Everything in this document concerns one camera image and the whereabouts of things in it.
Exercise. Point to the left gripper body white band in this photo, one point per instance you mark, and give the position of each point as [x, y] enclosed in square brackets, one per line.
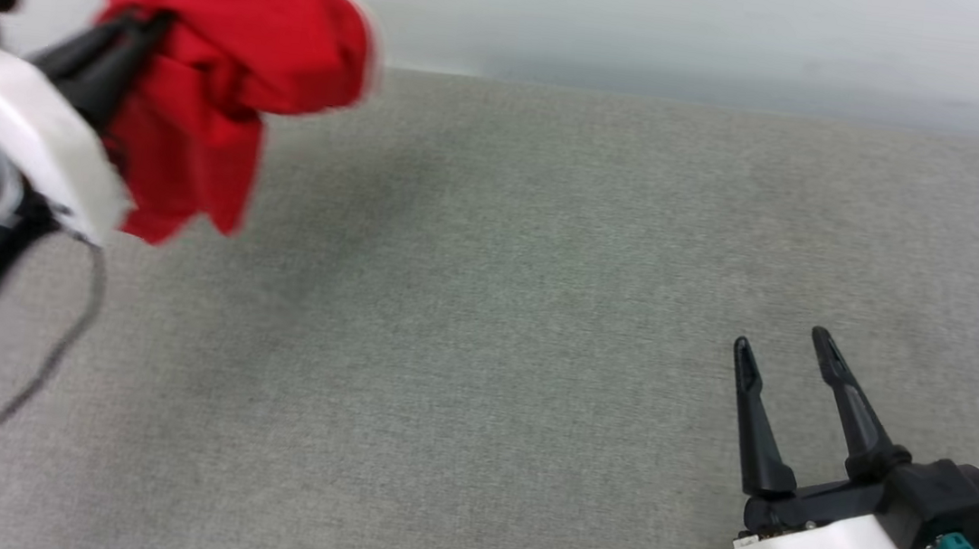
[32, 126]

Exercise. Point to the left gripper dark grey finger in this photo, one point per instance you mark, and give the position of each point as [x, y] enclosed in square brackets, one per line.
[124, 68]
[91, 42]

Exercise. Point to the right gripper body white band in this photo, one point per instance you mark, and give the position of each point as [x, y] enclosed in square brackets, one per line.
[825, 546]

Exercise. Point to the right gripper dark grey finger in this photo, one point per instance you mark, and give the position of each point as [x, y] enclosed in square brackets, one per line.
[760, 430]
[857, 413]

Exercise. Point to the red white Bulls jersey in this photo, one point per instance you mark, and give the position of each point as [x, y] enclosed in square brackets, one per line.
[240, 48]

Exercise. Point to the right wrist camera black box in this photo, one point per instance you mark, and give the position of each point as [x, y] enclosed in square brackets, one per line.
[942, 509]

